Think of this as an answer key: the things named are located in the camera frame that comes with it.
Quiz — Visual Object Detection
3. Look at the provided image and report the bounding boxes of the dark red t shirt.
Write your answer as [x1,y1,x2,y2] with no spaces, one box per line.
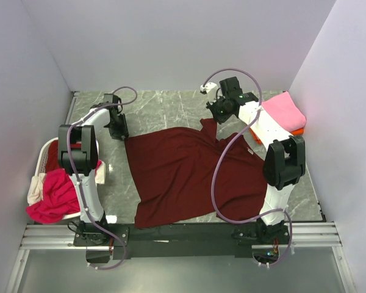
[125,118,267,228]

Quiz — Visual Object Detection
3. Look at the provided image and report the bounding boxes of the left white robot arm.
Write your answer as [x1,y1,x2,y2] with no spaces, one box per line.
[58,93,129,245]

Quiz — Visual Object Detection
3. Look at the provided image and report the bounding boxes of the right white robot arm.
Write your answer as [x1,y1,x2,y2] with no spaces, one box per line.
[201,77,306,244]

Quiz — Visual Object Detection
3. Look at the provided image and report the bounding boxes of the folded pink t shirt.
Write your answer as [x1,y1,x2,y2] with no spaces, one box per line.
[262,92,306,132]

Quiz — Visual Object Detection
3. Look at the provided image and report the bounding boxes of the red t shirt in basket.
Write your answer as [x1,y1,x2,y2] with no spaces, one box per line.
[45,140,82,172]

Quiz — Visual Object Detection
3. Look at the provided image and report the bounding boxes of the folded orange t shirt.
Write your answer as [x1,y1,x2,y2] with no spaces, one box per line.
[249,128,304,145]

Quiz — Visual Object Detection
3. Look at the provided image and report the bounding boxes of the white laundry basket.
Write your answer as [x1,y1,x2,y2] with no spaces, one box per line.
[33,136,106,221]

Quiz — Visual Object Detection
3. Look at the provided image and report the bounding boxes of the magenta t shirt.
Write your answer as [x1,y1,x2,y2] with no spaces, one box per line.
[26,169,80,224]

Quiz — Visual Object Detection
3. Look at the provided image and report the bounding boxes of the cream t shirt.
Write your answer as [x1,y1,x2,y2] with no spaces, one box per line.
[27,173,46,206]

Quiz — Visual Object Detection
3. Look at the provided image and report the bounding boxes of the black base beam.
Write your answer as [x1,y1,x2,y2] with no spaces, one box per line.
[73,221,290,259]

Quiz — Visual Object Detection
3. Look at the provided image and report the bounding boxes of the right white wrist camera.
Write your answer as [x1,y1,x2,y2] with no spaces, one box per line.
[199,82,219,101]

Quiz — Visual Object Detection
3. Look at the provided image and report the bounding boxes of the aluminium rail frame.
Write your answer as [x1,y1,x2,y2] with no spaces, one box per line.
[13,90,357,292]

